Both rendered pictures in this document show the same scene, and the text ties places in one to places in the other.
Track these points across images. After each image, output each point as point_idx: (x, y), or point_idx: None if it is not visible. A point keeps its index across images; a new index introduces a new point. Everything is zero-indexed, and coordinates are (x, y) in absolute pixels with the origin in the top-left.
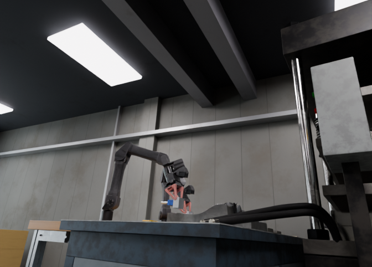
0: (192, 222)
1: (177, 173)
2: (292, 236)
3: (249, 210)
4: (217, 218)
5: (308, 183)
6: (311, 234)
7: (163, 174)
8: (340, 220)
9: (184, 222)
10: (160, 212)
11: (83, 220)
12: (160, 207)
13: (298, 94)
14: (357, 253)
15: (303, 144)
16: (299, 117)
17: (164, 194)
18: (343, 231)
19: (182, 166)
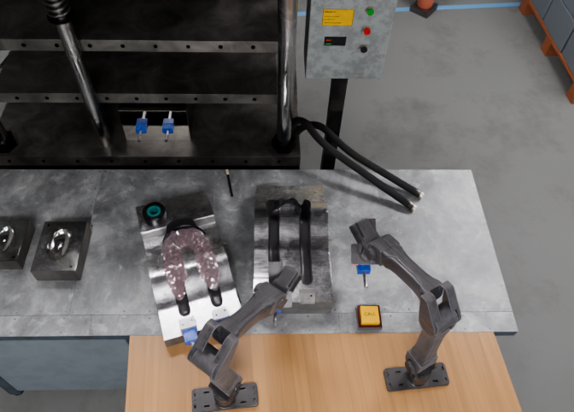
0: (475, 185)
1: None
2: (254, 169)
3: (366, 171)
4: (418, 189)
5: (292, 103)
6: (292, 147)
7: (235, 351)
8: (188, 113)
9: (477, 191)
10: (239, 385)
11: (506, 293)
12: (231, 387)
13: None
14: (340, 127)
15: (294, 62)
16: (295, 25)
17: (230, 367)
18: (190, 121)
19: (375, 218)
